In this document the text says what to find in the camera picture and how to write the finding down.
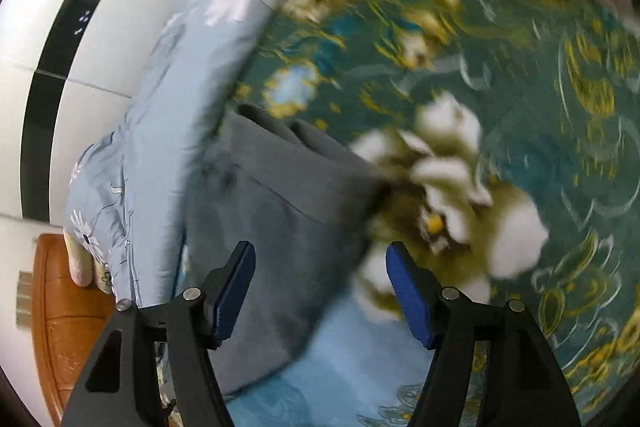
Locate blue floral duvet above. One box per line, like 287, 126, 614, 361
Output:
65, 0, 346, 308

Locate grey sweater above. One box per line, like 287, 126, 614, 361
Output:
182, 104, 396, 395

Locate wooden headboard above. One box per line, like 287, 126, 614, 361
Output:
32, 233, 176, 427

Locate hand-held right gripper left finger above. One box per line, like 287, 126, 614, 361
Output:
62, 241, 257, 427

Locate teal floral fleece blanket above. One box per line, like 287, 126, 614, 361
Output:
220, 0, 640, 427

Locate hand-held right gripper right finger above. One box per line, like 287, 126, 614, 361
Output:
386, 242, 583, 427

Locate white wardrobe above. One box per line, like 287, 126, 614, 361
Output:
0, 0, 236, 427

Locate yellow floral pillow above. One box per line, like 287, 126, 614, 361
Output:
62, 227, 115, 297

